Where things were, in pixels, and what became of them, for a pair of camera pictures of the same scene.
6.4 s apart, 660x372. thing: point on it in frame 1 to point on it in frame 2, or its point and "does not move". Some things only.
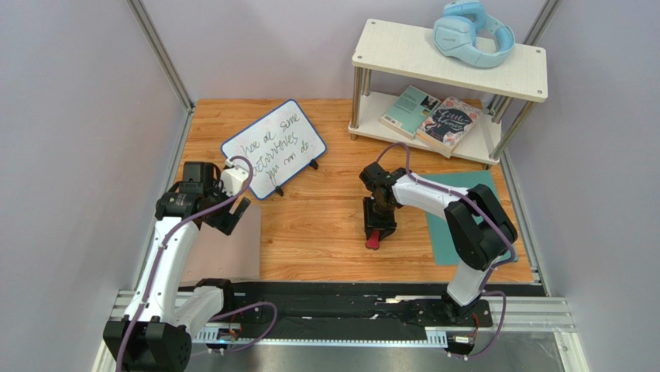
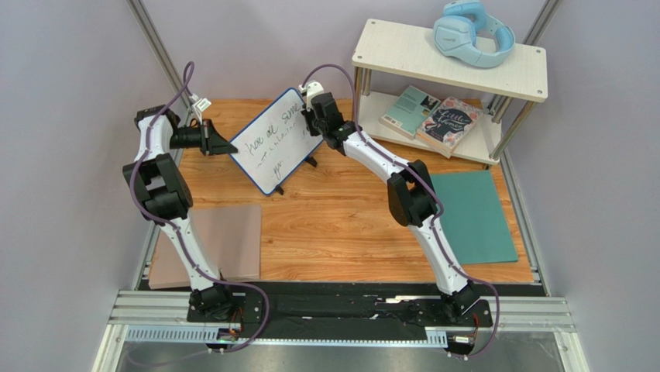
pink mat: (216, 255) does not move
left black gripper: (230, 220) to (211, 143)
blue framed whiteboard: (277, 145) does not move
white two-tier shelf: (407, 89) does not move
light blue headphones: (467, 32) does not move
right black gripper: (379, 223) to (314, 119)
